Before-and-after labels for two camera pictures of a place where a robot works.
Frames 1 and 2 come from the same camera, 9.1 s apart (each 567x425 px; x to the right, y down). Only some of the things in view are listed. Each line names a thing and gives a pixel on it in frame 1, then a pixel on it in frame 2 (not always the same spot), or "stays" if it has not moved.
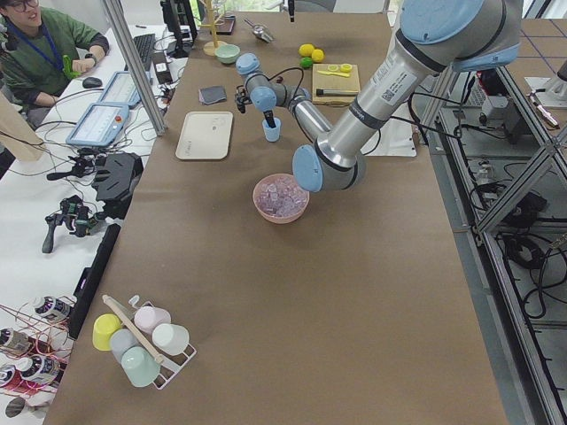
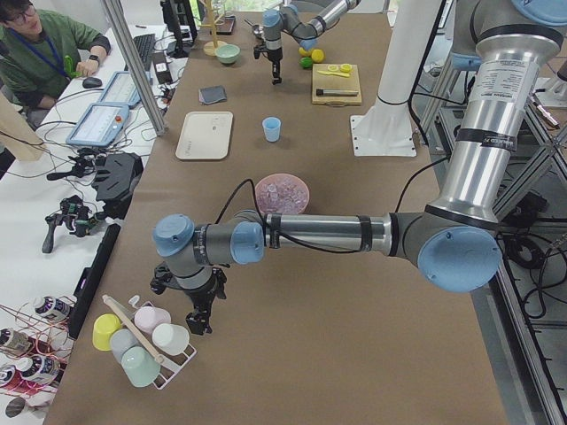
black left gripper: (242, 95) -> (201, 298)
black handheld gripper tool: (73, 211) stays
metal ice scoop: (260, 31) stays
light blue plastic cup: (272, 134) stays
